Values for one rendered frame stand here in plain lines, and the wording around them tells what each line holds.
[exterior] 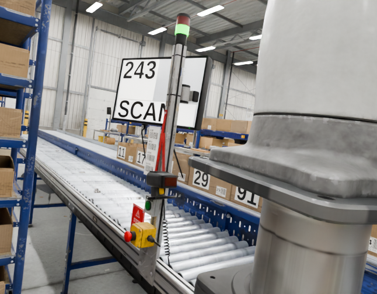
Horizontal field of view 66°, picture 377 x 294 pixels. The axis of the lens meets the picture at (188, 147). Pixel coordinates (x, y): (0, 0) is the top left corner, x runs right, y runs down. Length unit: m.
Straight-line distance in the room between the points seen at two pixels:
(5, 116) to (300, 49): 1.00
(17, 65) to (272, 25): 0.94
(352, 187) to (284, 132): 0.07
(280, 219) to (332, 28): 0.17
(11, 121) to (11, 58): 0.20
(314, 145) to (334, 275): 0.12
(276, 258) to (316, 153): 0.11
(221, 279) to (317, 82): 0.24
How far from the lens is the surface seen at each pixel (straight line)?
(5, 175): 1.14
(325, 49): 0.27
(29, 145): 1.11
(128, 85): 1.41
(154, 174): 1.00
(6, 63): 1.13
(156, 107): 1.27
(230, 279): 0.37
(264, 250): 0.32
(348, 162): 0.25
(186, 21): 1.13
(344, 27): 0.27
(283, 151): 0.26
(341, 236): 0.30
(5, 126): 1.13
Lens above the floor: 1.24
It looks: 3 degrees down
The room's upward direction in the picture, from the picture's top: 8 degrees clockwise
